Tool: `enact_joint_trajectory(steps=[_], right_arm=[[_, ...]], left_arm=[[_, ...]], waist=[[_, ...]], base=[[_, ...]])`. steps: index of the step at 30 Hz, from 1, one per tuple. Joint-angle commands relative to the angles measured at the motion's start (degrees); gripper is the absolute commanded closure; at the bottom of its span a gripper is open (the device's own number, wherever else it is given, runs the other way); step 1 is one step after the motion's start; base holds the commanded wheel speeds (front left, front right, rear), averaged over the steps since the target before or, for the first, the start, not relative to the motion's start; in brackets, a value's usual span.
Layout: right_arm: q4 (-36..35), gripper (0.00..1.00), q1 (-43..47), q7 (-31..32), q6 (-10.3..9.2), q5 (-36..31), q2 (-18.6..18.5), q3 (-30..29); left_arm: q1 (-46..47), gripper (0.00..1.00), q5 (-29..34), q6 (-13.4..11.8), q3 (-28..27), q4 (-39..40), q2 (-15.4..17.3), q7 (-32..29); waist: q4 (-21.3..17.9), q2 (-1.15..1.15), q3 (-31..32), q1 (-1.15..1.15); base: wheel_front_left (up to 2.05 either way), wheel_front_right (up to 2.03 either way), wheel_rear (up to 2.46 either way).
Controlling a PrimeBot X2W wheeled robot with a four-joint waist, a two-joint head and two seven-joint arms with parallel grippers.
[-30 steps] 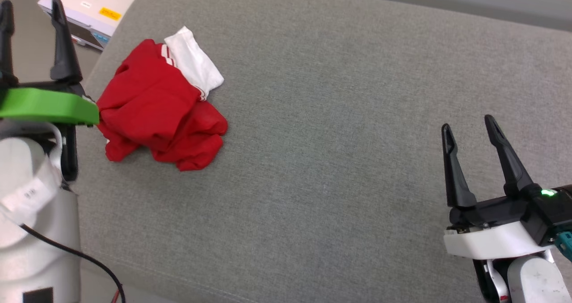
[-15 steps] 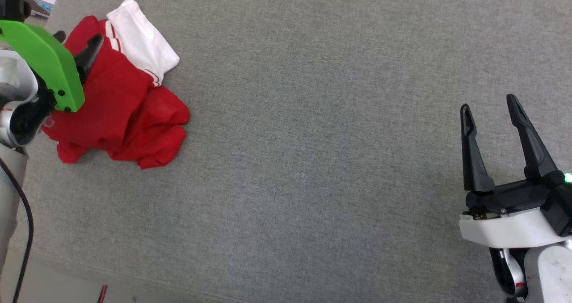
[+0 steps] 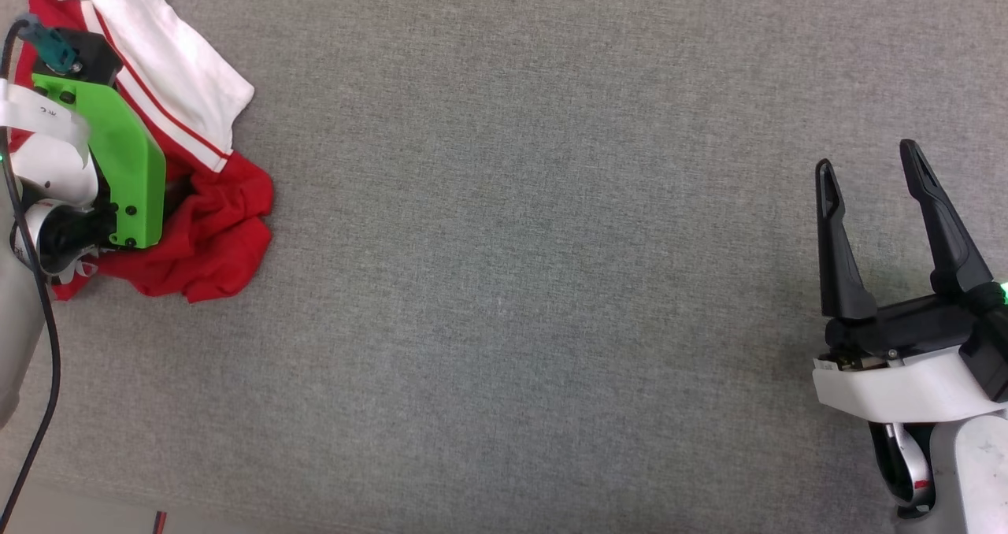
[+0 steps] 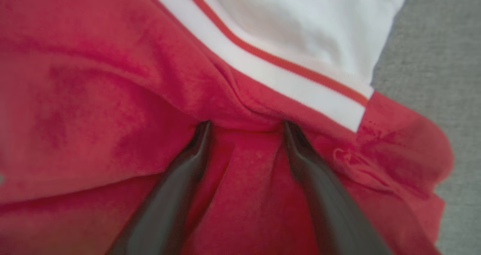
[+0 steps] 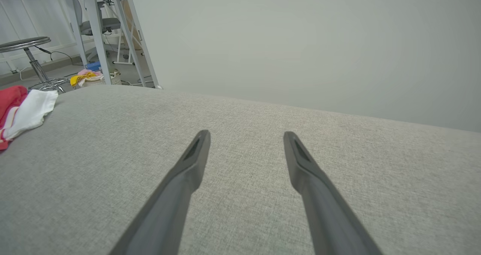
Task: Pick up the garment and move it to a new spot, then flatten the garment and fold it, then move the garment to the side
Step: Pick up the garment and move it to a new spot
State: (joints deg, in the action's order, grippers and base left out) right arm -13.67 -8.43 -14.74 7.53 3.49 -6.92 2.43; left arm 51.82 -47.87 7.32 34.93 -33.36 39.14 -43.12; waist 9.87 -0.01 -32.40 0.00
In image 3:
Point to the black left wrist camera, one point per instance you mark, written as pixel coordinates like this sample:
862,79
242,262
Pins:
98,57

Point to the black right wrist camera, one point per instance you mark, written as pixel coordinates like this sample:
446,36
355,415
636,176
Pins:
992,353

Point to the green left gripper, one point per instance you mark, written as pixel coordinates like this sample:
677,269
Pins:
126,172

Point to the grey fabric sofa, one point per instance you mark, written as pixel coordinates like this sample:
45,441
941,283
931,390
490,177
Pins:
551,282

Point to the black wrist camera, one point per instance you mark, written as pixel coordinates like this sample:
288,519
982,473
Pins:
98,57
992,353

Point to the red white basketball jersey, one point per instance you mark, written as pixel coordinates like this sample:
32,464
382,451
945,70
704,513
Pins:
220,235

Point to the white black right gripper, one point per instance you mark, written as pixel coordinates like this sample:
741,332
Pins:
898,376

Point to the small red black object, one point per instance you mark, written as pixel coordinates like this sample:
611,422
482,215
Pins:
161,522

